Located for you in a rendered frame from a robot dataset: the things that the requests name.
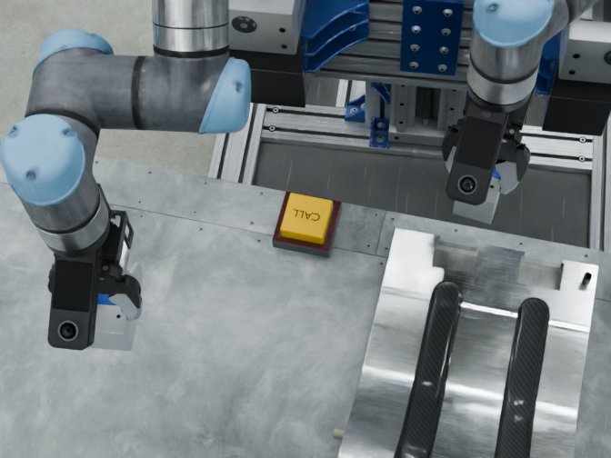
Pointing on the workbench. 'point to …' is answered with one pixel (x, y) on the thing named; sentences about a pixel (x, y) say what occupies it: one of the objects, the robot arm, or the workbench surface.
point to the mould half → (469, 353)
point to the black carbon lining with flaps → (526, 346)
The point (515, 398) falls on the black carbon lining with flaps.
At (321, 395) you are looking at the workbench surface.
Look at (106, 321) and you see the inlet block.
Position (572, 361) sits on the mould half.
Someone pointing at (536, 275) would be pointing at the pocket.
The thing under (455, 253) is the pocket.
